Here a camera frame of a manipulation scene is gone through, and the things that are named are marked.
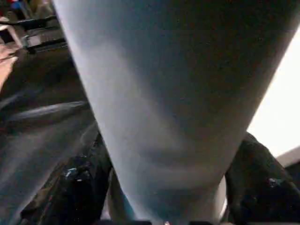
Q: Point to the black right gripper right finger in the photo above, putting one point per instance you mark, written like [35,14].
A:
[260,192]

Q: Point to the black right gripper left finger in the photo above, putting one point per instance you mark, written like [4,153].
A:
[77,187]

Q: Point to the white plastic table top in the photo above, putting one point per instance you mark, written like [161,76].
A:
[281,105]

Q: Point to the white plastic table leg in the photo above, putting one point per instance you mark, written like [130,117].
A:
[175,82]

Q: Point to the black ribbed device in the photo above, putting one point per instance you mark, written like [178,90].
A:
[35,39]

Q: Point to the black horizontal rod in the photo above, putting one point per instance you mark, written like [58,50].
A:
[35,21]

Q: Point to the white plastic stool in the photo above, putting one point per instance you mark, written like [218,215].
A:
[4,28]

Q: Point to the red and blue items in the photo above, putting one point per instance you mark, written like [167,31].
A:
[14,2]

